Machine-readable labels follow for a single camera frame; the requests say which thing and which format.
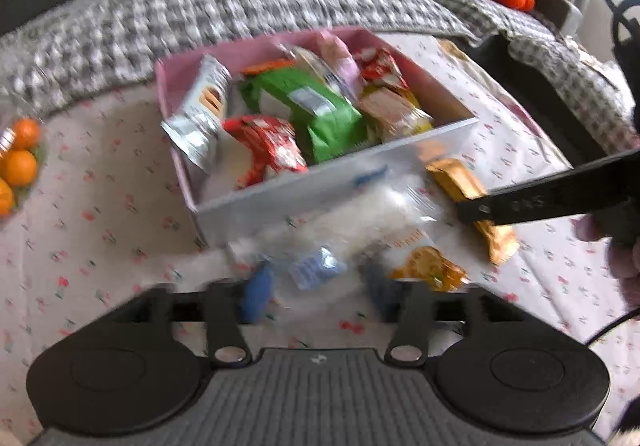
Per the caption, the black bag handle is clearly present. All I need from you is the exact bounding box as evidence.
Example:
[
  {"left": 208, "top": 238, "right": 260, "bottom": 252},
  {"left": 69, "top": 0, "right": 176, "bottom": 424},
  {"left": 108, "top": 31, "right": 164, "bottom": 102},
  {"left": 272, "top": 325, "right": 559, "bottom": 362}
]
[{"left": 601, "top": 0, "right": 640, "bottom": 137}]

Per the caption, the yellow and brown snack packet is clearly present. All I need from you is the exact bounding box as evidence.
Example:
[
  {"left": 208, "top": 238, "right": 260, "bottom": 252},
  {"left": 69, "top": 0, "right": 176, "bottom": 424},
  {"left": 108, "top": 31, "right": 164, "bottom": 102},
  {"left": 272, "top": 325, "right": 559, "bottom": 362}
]
[{"left": 357, "top": 84, "right": 435, "bottom": 144}]

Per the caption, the black cable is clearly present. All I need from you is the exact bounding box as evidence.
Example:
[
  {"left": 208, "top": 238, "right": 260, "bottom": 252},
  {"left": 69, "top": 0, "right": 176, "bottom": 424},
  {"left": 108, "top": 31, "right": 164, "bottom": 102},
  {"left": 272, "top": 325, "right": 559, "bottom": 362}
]
[{"left": 582, "top": 306, "right": 640, "bottom": 347}]

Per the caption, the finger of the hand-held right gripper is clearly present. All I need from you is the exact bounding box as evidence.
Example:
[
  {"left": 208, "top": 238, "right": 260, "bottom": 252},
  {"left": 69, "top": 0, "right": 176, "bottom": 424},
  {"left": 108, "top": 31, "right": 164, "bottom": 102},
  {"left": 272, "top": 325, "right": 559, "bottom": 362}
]
[{"left": 455, "top": 148, "right": 640, "bottom": 227}]

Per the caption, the large clear snack bag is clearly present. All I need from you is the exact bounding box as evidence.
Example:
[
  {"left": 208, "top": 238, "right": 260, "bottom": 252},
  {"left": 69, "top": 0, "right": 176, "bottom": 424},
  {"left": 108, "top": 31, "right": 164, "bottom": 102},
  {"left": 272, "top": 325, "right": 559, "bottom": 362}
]
[{"left": 225, "top": 176, "right": 446, "bottom": 297}]

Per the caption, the red snack packet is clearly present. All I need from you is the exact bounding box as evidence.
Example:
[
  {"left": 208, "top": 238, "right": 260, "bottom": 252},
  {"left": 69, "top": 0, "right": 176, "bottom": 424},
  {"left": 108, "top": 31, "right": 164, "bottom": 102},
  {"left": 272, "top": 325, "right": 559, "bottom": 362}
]
[
  {"left": 357, "top": 47, "right": 411, "bottom": 91},
  {"left": 222, "top": 115, "right": 308, "bottom": 189}
]

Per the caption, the white snack packet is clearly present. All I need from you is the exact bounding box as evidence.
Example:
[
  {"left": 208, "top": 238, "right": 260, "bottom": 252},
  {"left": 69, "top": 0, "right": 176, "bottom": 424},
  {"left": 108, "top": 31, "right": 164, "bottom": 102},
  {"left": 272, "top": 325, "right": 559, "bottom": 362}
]
[{"left": 160, "top": 54, "right": 233, "bottom": 173}]

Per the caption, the orange print snack packet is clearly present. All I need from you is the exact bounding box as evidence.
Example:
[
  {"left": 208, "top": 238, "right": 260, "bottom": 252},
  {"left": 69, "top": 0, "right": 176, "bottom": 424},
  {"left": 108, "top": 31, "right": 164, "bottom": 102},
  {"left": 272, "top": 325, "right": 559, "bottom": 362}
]
[{"left": 385, "top": 231, "right": 471, "bottom": 291}]

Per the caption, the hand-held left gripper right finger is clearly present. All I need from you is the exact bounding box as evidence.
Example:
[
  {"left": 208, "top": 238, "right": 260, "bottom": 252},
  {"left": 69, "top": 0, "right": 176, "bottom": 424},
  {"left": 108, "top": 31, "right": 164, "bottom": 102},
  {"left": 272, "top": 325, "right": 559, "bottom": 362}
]
[{"left": 363, "top": 261, "right": 527, "bottom": 365}]

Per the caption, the grey checkered blanket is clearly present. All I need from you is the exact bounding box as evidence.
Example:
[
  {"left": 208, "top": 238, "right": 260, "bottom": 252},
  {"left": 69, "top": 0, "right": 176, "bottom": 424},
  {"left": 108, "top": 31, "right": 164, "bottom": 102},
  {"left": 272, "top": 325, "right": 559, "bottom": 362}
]
[{"left": 0, "top": 0, "right": 640, "bottom": 157}]

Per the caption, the person's right hand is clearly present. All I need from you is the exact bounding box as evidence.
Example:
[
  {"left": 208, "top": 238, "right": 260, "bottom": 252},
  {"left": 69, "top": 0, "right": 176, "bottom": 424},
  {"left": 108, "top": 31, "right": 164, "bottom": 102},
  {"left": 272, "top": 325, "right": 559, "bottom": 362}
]
[{"left": 575, "top": 215, "right": 619, "bottom": 243}]

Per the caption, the floral tablecloth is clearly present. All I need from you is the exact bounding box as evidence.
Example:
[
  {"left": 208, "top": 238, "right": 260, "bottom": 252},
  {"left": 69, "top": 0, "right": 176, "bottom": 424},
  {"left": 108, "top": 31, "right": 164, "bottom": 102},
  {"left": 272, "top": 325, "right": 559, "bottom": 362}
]
[{"left": 0, "top": 33, "right": 640, "bottom": 446}]

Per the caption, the green snack packet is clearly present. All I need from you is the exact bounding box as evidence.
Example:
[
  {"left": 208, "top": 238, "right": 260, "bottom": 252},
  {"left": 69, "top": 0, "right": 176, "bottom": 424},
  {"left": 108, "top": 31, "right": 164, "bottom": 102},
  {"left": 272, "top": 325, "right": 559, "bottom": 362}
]
[{"left": 239, "top": 67, "right": 368, "bottom": 165}]

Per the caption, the pink cardboard box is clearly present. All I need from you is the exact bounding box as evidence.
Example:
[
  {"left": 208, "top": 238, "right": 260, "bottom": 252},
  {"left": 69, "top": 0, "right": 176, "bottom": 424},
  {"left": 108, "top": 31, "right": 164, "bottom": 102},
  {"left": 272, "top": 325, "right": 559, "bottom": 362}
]
[{"left": 155, "top": 26, "right": 481, "bottom": 247}]

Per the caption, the pink snack packet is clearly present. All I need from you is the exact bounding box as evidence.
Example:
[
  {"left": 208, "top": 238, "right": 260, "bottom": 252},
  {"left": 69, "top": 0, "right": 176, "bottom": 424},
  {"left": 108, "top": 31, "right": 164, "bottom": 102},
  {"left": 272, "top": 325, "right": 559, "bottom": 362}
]
[{"left": 315, "top": 30, "right": 363, "bottom": 99}]

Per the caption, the golden snack packet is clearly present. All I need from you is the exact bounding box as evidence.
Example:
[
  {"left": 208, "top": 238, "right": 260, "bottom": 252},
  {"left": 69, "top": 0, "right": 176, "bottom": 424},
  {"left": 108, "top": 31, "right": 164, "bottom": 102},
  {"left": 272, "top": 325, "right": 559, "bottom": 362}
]
[{"left": 425, "top": 157, "right": 521, "bottom": 267}]

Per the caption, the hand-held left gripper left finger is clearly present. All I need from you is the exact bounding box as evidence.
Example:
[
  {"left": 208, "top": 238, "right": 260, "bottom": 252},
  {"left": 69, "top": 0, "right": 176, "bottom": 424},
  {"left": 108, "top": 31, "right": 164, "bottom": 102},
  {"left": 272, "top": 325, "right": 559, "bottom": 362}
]
[{"left": 114, "top": 262, "right": 276, "bottom": 368}]

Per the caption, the small clear snack packet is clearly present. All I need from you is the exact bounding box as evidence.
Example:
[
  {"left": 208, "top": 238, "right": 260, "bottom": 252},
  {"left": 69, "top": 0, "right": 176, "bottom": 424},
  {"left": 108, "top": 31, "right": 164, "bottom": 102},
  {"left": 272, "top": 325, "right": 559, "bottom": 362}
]
[{"left": 277, "top": 43, "right": 341, "bottom": 91}]

